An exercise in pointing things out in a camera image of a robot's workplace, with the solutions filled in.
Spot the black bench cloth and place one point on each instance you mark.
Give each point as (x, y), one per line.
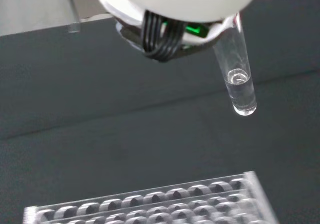
(100, 109)

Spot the clear plastic test tube rack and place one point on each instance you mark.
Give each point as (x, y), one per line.
(162, 204)

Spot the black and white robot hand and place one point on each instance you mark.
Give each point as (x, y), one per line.
(180, 2)

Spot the grey background panel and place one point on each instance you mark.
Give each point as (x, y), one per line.
(85, 2)

